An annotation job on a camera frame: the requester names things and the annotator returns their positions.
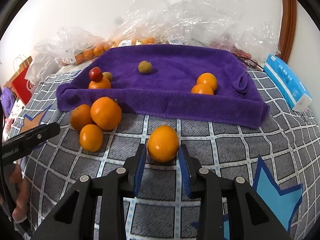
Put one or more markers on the red paper bag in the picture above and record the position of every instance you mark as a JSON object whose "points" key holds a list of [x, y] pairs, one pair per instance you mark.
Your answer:
{"points": [[19, 85]]}

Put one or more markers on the purple towel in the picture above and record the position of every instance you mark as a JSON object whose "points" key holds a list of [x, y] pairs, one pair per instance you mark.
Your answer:
{"points": [[166, 91]]}

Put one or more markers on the large stemmed orange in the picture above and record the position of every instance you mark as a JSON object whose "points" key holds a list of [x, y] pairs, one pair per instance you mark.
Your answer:
{"points": [[106, 113]]}

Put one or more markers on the blue tissue pack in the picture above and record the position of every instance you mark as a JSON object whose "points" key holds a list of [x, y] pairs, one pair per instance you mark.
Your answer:
{"points": [[290, 86]]}

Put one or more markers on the person's hand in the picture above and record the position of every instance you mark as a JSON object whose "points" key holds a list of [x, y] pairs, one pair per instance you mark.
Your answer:
{"points": [[18, 189]]}

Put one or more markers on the small green fruit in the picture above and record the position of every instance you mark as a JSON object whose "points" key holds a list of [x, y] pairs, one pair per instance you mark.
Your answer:
{"points": [[108, 75]]}

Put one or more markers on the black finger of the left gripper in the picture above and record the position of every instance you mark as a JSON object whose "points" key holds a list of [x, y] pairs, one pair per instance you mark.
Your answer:
{"points": [[22, 144]]}

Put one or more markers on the red apple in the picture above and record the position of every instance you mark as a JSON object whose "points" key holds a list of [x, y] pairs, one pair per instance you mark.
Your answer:
{"points": [[95, 74]]}

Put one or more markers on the green yellow lime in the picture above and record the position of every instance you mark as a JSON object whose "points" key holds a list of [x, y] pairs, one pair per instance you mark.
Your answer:
{"points": [[145, 67]]}

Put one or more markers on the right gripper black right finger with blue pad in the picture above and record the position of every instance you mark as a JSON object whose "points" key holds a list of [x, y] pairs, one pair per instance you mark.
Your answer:
{"points": [[249, 217]]}

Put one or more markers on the black eyeglasses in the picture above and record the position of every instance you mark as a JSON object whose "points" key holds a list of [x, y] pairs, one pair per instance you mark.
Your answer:
{"points": [[250, 63]]}

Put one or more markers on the large clear plastic bag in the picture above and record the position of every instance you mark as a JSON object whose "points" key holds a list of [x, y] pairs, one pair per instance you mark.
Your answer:
{"points": [[203, 23]]}

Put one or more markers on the white plastic bag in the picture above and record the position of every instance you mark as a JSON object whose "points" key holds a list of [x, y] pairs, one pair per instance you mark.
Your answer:
{"points": [[59, 50]]}

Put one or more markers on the tray of small oranges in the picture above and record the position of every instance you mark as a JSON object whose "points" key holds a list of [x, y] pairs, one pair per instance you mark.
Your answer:
{"points": [[99, 48]]}

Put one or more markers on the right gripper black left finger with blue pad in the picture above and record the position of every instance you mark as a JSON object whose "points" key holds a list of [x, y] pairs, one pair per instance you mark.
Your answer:
{"points": [[73, 217]]}

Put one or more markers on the grey checked bed sheet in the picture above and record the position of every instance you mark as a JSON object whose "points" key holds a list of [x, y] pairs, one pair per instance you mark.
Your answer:
{"points": [[283, 153]]}

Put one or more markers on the brown wooden door frame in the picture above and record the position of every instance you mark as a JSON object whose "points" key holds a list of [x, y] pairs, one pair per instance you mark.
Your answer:
{"points": [[288, 29]]}

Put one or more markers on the small low orange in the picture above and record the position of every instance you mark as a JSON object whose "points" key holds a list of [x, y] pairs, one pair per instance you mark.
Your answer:
{"points": [[91, 138]]}

